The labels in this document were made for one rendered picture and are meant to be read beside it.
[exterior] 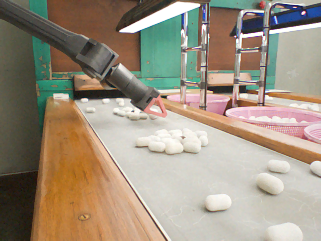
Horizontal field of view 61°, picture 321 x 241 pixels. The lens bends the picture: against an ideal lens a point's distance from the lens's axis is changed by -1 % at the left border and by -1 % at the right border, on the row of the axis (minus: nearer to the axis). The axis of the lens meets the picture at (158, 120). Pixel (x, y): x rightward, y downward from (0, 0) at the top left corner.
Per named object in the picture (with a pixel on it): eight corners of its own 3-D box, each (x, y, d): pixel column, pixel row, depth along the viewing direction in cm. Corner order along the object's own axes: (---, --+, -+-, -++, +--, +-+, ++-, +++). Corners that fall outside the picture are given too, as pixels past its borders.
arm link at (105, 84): (83, 68, 68) (101, 41, 70) (73, 74, 78) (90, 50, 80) (120, 96, 73) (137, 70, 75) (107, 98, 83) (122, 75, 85)
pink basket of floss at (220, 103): (219, 127, 102) (220, 102, 101) (156, 121, 114) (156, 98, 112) (234, 116, 126) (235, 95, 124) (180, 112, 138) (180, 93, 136)
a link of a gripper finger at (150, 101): (166, 104, 86) (144, 86, 82) (176, 108, 80) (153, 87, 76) (153, 122, 86) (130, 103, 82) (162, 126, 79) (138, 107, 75)
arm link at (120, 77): (107, 75, 70) (119, 58, 71) (99, 78, 76) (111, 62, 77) (127, 92, 73) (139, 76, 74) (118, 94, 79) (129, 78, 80)
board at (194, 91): (150, 96, 126) (150, 93, 125) (140, 93, 139) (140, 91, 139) (212, 93, 137) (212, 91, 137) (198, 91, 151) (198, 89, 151)
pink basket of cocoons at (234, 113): (300, 169, 61) (305, 128, 59) (205, 144, 81) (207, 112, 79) (337, 146, 79) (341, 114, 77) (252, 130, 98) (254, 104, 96)
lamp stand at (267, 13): (260, 130, 99) (270, -3, 90) (227, 120, 117) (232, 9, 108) (300, 126, 105) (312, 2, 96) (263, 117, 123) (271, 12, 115)
